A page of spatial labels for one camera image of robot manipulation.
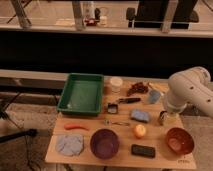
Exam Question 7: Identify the black handled brush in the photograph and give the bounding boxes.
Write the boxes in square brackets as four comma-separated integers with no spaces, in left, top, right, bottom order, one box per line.
[106,96,142,115]

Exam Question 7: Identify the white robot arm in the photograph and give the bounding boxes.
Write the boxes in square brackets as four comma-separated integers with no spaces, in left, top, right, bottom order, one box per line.
[163,67,213,118]

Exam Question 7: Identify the purple bowl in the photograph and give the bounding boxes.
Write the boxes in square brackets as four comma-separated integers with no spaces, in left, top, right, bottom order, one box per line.
[90,129,120,160]

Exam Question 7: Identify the red bowl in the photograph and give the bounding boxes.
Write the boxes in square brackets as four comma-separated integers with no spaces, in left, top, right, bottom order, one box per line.
[165,127,195,155]

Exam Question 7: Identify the white plastic cup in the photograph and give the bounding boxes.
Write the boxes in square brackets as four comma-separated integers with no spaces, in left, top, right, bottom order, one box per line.
[110,76,123,93]

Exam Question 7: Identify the green plastic tray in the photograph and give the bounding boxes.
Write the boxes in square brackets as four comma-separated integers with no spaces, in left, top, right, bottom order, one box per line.
[57,73,104,117]

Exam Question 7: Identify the dark red dried chilies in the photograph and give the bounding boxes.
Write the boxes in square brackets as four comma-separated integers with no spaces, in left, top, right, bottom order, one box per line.
[127,82,148,96]

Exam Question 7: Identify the blue sponge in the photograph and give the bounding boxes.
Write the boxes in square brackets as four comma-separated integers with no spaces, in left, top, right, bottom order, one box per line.
[131,109,150,123]

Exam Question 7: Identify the wooden board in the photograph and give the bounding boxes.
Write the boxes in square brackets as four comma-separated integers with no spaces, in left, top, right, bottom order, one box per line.
[44,79,198,170]

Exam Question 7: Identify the yellow apple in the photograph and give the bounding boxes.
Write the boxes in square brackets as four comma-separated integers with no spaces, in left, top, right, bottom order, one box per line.
[133,124,146,139]

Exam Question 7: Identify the orange carrot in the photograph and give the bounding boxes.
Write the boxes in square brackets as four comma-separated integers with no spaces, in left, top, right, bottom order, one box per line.
[64,124,89,131]

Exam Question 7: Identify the small metal cup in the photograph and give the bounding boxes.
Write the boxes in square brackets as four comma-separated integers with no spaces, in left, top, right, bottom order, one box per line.
[158,111,171,126]

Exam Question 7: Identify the blue folded cloth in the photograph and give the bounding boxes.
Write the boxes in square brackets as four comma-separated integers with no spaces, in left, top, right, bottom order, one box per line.
[55,134,84,156]

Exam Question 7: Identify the black rectangular block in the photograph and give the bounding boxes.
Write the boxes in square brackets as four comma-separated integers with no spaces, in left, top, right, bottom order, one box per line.
[131,144,156,158]

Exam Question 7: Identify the black tripod stand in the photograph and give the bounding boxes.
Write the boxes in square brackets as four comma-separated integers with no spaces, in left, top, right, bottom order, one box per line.
[0,93,38,143]

